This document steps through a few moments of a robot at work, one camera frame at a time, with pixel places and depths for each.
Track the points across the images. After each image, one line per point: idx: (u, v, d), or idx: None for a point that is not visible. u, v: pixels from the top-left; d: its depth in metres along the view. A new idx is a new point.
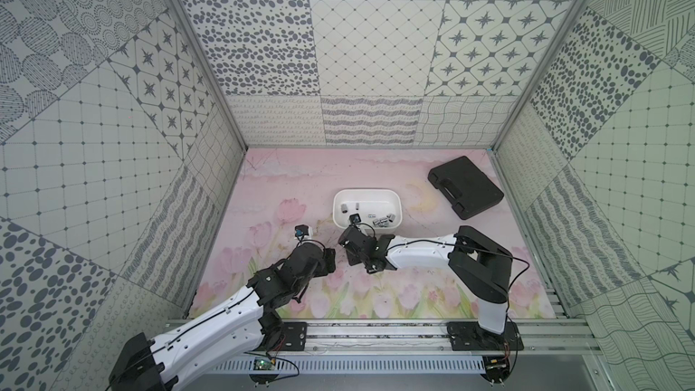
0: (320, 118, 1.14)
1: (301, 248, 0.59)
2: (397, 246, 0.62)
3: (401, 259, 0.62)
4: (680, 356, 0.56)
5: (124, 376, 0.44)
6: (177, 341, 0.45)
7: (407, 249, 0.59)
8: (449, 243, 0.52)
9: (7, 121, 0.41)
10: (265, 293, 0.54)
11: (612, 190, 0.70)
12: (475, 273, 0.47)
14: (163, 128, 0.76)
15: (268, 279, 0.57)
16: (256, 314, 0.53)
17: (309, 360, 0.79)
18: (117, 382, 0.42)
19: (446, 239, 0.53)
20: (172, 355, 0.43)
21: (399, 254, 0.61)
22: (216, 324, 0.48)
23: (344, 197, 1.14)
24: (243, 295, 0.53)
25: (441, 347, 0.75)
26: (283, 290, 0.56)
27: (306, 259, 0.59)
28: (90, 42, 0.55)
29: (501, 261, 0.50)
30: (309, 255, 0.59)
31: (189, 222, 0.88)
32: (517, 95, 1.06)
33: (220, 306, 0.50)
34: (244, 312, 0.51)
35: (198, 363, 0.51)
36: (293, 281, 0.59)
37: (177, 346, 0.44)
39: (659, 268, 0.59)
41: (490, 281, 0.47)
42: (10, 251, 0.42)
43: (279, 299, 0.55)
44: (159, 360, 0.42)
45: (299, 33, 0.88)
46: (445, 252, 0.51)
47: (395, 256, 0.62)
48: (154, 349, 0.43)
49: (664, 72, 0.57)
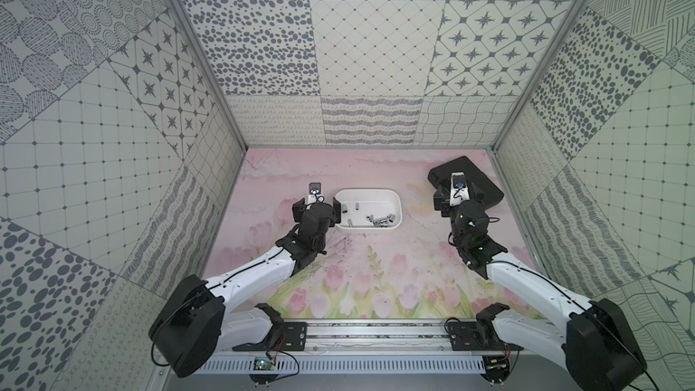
0: (320, 118, 1.14)
1: (309, 210, 0.62)
2: (509, 264, 0.56)
3: (504, 279, 0.56)
4: (680, 356, 0.56)
5: (173, 323, 0.43)
6: (229, 281, 0.47)
7: (518, 273, 0.53)
8: (578, 304, 0.44)
9: (6, 121, 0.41)
10: (293, 253, 0.58)
11: (612, 190, 0.70)
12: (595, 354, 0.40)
14: (163, 128, 0.76)
15: (291, 243, 0.61)
16: (290, 270, 0.58)
17: (308, 360, 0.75)
18: (167, 327, 0.42)
19: (577, 299, 0.45)
20: (228, 290, 0.45)
21: (508, 271, 0.55)
22: (260, 271, 0.51)
23: (344, 198, 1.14)
24: (275, 253, 0.57)
25: (442, 347, 0.74)
26: (305, 250, 0.61)
27: (317, 218, 0.62)
28: (90, 42, 0.55)
29: (630, 361, 0.41)
30: (318, 215, 0.62)
31: (189, 222, 0.88)
32: (517, 94, 1.06)
33: (258, 259, 0.54)
34: (284, 261, 0.56)
35: (228, 327, 0.51)
36: (313, 240, 0.63)
37: (230, 284, 0.46)
39: (659, 268, 0.59)
41: (602, 364, 0.40)
42: (10, 251, 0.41)
43: (302, 257, 0.61)
44: (219, 294, 0.44)
45: (299, 33, 0.88)
46: (569, 309, 0.44)
47: (499, 271, 0.57)
48: (211, 286, 0.45)
49: (664, 72, 0.57)
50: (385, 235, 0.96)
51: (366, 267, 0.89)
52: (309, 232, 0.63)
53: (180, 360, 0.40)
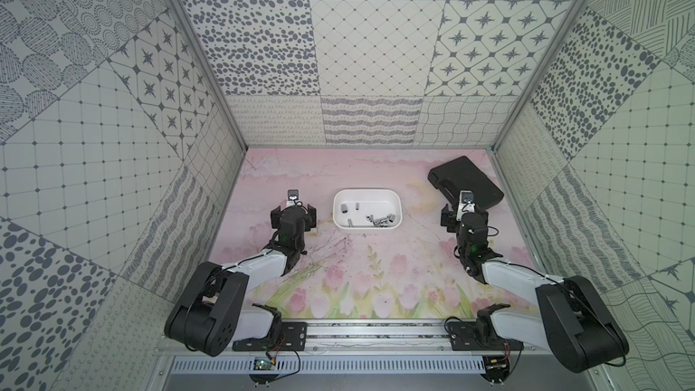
0: (320, 118, 1.14)
1: (285, 214, 0.69)
2: (499, 262, 0.61)
3: (498, 276, 0.60)
4: (679, 356, 0.56)
5: (194, 310, 0.43)
6: (239, 264, 0.51)
7: (505, 267, 0.58)
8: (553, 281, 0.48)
9: (6, 121, 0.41)
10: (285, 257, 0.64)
11: (612, 190, 0.70)
12: (563, 320, 0.43)
14: (163, 128, 0.76)
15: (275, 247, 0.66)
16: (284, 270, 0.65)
17: (309, 360, 0.79)
18: (190, 313, 0.43)
19: (552, 277, 0.49)
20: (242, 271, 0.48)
21: (499, 269, 0.59)
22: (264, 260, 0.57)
23: (344, 198, 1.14)
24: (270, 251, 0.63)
25: (441, 347, 0.75)
26: (290, 252, 0.66)
27: (294, 221, 0.69)
28: (90, 42, 0.55)
29: (599, 338, 0.42)
30: (295, 218, 0.69)
31: (189, 222, 0.88)
32: (517, 94, 1.06)
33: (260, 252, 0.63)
34: (275, 257, 0.61)
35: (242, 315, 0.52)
36: (295, 241, 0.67)
37: (242, 267, 0.50)
39: (659, 267, 0.59)
41: (569, 330, 0.42)
42: (10, 251, 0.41)
43: (290, 258, 0.67)
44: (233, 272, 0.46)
45: (299, 33, 0.88)
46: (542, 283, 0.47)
47: (492, 270, 0.62)
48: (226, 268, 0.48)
49: (664, 72, 0.57)
50: (385, 236, 0.96)
51: (366, 267, 0.89)
52: (290, 234, 0.69)
53: (208, 341, 0.41)
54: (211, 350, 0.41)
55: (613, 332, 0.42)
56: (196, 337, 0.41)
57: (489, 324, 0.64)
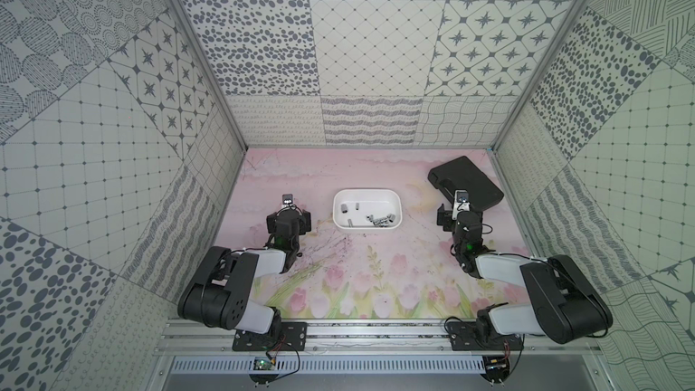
0: (320, 118, 1.14)
1: (280, 215, 0.72)
2: (490, 253, 0.64)
3: (490, 268, 0.63)
4: (679, 356, 0.56)
5: (206, 290, 0.45)
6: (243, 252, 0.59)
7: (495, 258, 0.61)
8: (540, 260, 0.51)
9: (6, 121, 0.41)
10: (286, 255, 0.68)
11: (612, 190, 0.70)
12: (545, 291, 0.45)
14: (163, 128, 0.76)
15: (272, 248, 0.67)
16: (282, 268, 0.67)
17: (309, 360, 0.79)
18: (204, 292, 0.45)
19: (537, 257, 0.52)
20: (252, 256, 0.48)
21: (492, 261, 0.61)
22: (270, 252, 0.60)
23: (344, 198, 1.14)
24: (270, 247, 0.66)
25: (441, 347, 0.75)
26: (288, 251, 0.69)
27: (290, 222, 0.72)
28: (90, 42, 0.55)
29: (583, 307, 0.44)
30: (290, 219, 0.72)
31: (189, 222, 0.88)
32: (517, 94, 1.06)
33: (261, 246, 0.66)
34: (275, 254, 0.63)
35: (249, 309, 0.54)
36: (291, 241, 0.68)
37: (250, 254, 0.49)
39: (659, 267, 0.59)
41: (551, 301, 0.44)
42: (10, 251, 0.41)
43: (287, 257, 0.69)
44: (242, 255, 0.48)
45: (299, 33, 0.88)
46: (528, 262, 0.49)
47: (485, 262, 0.64)
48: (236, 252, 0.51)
49: (664, 72, 0.57)
50: (385, 236, 0.96)
51: (366, 267, 0.89)
52: (286, 235, 0.72)
53: (223, 314, 0.43)
54: (226, 325, 0.43)
55: (596, 303, 0.44)
56: (210, 312, 0.43)
57: (489, 324, 0.64)
